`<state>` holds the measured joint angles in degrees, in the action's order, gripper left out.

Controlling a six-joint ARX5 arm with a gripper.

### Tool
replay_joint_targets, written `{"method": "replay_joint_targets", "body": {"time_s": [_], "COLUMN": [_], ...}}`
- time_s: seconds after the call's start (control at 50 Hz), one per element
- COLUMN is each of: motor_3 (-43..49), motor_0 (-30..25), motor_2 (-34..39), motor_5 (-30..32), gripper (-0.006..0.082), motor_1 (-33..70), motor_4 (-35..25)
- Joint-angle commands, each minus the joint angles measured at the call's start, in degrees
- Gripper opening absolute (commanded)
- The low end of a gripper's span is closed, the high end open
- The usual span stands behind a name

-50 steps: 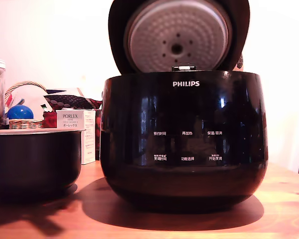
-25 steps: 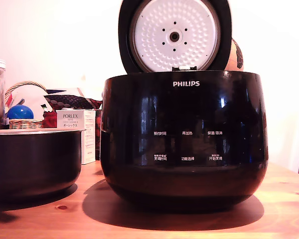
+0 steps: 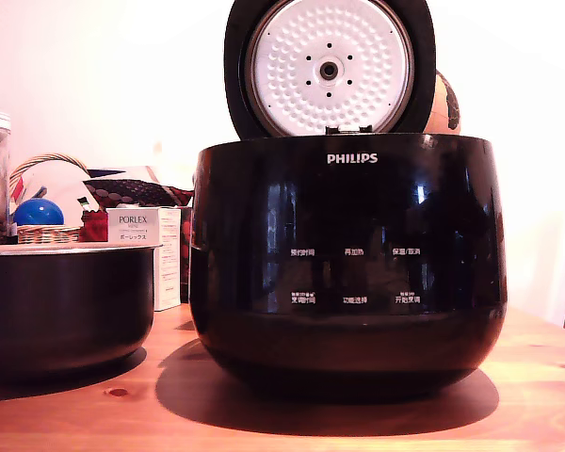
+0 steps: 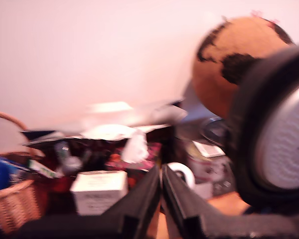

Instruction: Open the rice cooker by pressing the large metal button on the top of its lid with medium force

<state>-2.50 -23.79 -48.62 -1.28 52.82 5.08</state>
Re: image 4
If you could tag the black rice cooker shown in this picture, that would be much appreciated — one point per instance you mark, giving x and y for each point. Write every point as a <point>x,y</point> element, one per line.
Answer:
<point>284,139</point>

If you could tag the floral tissue box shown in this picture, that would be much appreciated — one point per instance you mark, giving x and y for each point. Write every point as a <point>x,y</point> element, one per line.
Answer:
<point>149,154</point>

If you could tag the white Porlex box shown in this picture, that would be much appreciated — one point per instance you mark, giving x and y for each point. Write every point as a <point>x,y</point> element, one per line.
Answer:
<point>99,191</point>

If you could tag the white tissue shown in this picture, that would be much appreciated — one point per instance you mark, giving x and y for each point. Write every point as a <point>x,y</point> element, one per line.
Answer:
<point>135,147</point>

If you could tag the red patterned gift bag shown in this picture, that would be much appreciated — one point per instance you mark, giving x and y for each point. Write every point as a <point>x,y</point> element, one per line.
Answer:
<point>89,149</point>

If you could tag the white wrapping paper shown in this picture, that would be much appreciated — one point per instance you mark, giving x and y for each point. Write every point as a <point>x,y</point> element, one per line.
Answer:
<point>129,117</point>

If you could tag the white paper sheet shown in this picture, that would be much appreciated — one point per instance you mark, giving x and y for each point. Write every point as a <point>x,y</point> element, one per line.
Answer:
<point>195,102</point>

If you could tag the green and white sachet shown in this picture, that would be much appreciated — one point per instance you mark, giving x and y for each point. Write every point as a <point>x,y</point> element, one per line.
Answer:
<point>43,170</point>

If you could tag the orange globe with black continents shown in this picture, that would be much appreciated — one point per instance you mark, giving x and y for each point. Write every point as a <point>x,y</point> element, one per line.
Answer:
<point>214,74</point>

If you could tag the white security camera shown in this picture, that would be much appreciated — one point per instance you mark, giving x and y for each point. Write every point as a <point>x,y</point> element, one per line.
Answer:
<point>184,174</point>

